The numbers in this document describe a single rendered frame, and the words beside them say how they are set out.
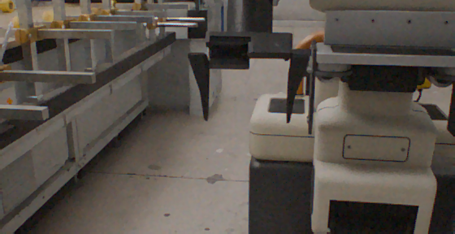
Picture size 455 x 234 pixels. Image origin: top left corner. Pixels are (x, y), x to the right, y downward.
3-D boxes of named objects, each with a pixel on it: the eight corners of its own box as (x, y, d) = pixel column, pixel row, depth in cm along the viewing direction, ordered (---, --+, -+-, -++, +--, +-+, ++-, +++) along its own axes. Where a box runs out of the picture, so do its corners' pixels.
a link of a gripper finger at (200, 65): (247, 114, 52) (249, 36, 54) (183, 113, 52) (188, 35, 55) (247, 126, 59) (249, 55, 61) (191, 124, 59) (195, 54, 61)
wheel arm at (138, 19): (154, 22, 215) (154, 15, 214) (152, 23, 211) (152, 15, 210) (53, 21, 221) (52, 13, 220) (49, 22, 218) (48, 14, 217)
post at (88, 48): (97, 84, 223) (88, -20, 209) (93, 85, 219) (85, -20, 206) (89, 83, 223) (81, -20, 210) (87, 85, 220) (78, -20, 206)
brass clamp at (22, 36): (49, 38, 174) (47, 24, 173) (29, 44, 161) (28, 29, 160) (33, 37, 175) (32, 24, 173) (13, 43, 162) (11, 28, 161)
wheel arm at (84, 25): (136, 29, 191) (136, 20, 190) (134, 30, 187) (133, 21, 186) (24, 28, 197) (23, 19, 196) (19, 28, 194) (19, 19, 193)
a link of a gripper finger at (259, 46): (310, 117, 52) (310, 36, 54) (245, 114, 52) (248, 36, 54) (304, 127, 58) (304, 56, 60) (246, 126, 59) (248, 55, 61)
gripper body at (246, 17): (292, 47, 54) (293, -11, 55) (204, 45, 54) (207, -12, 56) (288, 65, 60) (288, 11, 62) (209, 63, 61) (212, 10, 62)
